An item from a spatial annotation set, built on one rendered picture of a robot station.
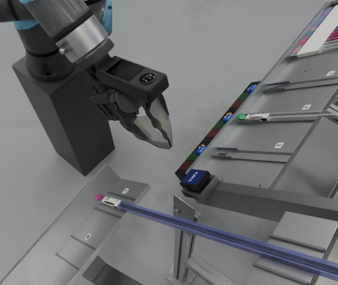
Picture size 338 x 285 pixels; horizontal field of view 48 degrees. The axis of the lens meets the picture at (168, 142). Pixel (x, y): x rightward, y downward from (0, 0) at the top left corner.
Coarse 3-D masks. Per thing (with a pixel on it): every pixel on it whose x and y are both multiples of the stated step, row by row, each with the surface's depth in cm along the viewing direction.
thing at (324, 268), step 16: (128, 208) 66; (144, 208) 64; (176, 224) 56; (192, 224) 54; (224, 240) 48; (240, 240) 46; (256, 240) 45; (272, 256) 42; (288, 256) 41; (304, 256) 40; (320, 272) 38; (336, 272) 36
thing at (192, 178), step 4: (192, 172) 72; (196, 172) 71; (200, 172) 71; (204, 172) 70; (188, 176) 72; (192, 176) 71; (196, 176) 70; (200, 176) 70; (184, 180) 72; (188, 180) 71; (192, 180) 70; (196, 180) 69
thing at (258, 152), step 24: (288, 72) 91; (312, 72) 85; (336, 72) 79; (264, 96) 89; (288, 96) 83; (312, 96) 77; (240, 120) 85; (288, 120) 75; (312, 120) 71; (240, 144) 79; (264, 144) 74; (288, 144) 70; (216, 168) 77; (240, 168) 73; (264, 168) 68
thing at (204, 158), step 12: (312, 24) 100; (300, 36) 98; (288, 48) 96; (288, 60) 95; (276, 72) 93; (264, 84) 90; (252, 96) 88; (240, 108) 87; (252, 108) 88; (228, 120) 85; (228, 132) 84; (216, 144) 82; (204, 156) 80; (192, 168) 79
